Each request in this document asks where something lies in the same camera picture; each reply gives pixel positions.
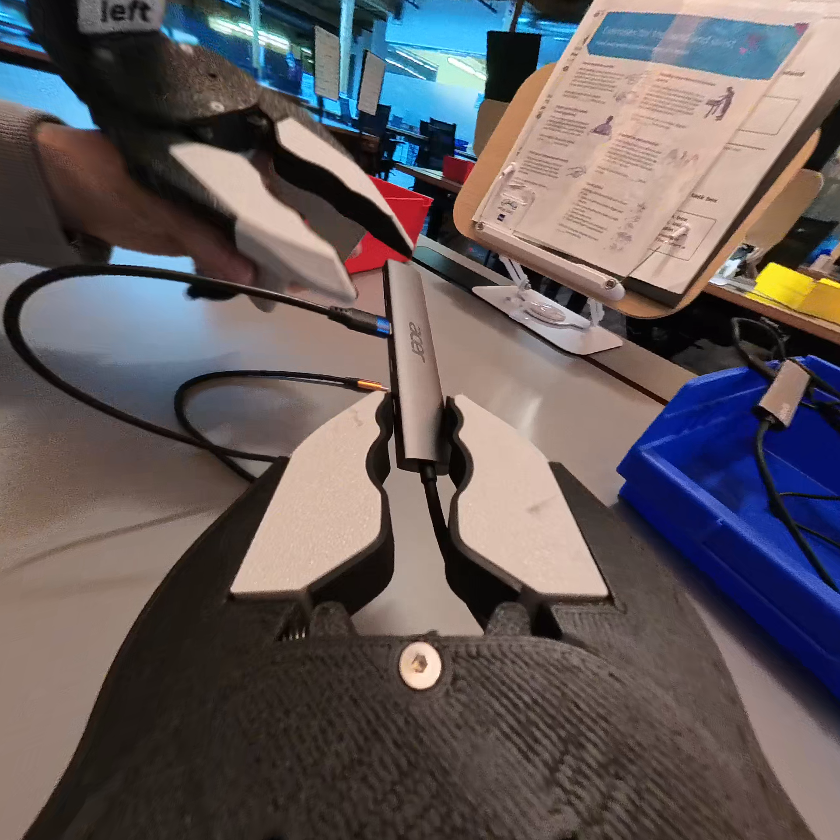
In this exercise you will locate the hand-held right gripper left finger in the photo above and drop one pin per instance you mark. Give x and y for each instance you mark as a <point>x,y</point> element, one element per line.
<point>321,505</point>

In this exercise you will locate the small distant red bin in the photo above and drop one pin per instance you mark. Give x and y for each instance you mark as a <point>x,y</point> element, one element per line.
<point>458,169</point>

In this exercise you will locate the plain wooden stand board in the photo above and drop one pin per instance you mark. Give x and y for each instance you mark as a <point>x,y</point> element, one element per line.
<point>787,210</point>

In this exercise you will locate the wooden document stand white base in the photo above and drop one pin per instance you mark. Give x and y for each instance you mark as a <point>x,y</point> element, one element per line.
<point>505,138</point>

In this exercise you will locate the black office chair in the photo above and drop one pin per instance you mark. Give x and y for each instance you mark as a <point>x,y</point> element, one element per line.
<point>436,141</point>

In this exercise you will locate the yellow plastic bin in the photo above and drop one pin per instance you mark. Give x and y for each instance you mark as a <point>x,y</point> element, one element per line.
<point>787,285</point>

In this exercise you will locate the red plastic bin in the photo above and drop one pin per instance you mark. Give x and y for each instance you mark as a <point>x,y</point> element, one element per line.
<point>400,216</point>

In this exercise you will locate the blue plastic bin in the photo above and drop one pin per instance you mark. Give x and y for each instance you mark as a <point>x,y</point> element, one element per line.
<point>689,472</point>

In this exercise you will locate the white standing sign board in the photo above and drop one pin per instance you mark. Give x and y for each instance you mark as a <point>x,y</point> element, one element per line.
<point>326,62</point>
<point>371,82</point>

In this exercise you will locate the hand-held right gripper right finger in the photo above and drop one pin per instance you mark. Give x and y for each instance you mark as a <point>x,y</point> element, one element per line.
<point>525,518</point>

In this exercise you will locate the black monitor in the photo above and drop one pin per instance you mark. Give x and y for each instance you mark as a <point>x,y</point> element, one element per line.
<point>512,65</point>

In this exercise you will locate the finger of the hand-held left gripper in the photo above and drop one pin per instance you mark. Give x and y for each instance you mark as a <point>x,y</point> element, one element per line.
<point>282,243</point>
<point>328,164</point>

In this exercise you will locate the white printed paper sheet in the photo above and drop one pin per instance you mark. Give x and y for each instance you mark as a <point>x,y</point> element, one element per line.
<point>754,164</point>

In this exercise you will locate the person's left hand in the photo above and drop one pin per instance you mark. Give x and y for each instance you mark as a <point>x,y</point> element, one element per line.
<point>111,197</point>

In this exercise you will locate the paper sheet blue header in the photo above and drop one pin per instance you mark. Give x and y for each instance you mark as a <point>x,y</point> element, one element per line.
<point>656,164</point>

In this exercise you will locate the grey usb hub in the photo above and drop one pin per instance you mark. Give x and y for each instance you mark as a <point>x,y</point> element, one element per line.
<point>413,394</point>

